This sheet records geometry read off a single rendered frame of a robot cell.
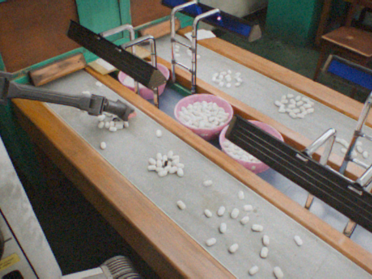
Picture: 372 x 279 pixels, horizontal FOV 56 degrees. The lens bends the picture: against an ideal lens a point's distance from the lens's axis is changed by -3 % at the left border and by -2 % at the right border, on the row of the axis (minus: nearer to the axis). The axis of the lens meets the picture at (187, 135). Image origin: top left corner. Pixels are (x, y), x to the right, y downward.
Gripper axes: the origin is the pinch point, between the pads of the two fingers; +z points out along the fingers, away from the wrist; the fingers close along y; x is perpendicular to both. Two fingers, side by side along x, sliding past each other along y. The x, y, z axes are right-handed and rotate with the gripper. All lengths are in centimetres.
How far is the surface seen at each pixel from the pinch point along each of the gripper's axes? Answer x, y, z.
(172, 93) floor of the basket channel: -14.4, 9.6, 28.9
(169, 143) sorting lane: 1.8, -24.4, 0.5
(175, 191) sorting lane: 12.2, -45.4, -11.3
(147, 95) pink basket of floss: -8.2, 13.8, 16.7
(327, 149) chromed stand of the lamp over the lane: -28, -84, -11
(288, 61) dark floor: -87, 50, 215
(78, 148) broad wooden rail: 19.9, -3.1, -24.3
